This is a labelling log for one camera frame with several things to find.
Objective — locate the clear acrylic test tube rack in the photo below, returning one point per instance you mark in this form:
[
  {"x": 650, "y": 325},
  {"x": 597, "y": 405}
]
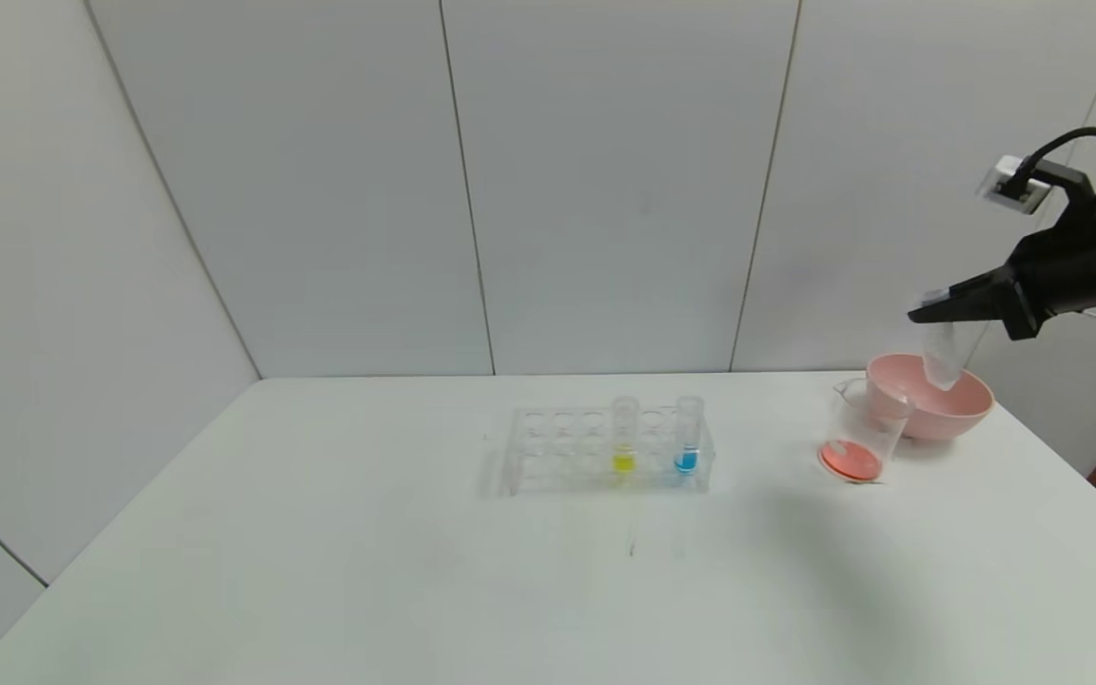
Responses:
[{"x": 567, "y": 457}]

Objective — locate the red pigment test tube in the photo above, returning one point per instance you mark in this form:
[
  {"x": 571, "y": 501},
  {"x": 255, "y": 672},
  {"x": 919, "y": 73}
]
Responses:
[{"x": 944, "y": 357}]

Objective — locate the pink bowl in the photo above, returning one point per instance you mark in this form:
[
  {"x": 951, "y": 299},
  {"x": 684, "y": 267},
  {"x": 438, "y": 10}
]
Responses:
[{"x": 919, "y": 409}]

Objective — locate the blue pigment test tube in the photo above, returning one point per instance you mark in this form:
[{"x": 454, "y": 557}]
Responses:
[{"x": 688, "y": 428}]

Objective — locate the clear plastic beaker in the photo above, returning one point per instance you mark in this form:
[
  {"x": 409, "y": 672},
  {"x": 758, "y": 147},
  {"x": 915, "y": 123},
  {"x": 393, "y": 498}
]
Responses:
[{"x": 857, "y": 457}]

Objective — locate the yellow pigment test tube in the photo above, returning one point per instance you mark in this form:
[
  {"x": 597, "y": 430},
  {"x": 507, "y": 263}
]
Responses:
[{"x": 624, "y": 428}]

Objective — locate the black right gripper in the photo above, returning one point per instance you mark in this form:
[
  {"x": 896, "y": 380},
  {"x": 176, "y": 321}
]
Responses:
[{"x": 1023, "y": 300}]

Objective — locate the wrist camera with black bracket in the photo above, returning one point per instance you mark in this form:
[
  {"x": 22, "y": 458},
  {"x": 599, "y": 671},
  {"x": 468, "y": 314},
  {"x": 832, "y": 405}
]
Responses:
[{"x": 1014, "y": 185}]

